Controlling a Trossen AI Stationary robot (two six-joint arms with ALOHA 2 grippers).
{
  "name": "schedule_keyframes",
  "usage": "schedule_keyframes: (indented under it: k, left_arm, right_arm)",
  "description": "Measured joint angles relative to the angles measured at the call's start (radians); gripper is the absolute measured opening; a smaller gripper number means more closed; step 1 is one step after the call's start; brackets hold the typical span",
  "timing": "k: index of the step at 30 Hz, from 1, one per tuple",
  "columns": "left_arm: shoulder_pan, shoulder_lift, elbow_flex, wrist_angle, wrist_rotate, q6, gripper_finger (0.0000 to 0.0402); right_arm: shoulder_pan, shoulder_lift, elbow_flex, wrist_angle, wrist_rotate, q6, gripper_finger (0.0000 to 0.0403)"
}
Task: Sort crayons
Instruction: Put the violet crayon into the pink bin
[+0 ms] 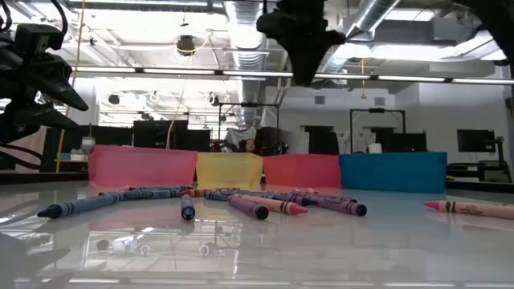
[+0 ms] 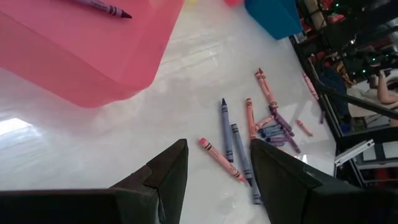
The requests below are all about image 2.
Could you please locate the red crayon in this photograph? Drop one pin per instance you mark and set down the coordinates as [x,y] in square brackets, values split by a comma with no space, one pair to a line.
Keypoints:
[222,160]
[264,122]
[250,118]

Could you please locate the black aluminium table frame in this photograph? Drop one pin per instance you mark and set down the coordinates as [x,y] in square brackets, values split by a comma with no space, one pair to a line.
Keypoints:
[367,137]

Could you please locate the blue crayon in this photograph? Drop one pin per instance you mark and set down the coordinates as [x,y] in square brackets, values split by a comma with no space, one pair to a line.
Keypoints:
[272,134]
[270,128]
[242,152]
[257,196]
[227,130]

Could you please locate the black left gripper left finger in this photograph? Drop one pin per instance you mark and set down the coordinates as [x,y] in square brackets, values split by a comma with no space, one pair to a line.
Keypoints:
[168,186]

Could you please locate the person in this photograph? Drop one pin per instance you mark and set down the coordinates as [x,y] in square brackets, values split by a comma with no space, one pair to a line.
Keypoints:
[385,93]

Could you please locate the large pink plastic bin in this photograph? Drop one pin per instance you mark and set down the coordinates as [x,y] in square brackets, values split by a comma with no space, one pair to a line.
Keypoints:
[77,56]

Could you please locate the pink crayon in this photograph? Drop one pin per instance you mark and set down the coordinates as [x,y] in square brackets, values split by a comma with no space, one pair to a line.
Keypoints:
[304,127]
[270,93]
[263,90]
[311,85]

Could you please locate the blue plastic bin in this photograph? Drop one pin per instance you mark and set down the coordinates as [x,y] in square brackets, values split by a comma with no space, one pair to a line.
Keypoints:
[273,17]

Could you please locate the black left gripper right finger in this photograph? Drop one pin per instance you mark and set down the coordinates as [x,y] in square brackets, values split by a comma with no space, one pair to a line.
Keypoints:
[280,186]

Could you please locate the white metal bracket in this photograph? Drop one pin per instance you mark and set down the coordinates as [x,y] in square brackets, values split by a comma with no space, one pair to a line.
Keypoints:
[354,152]

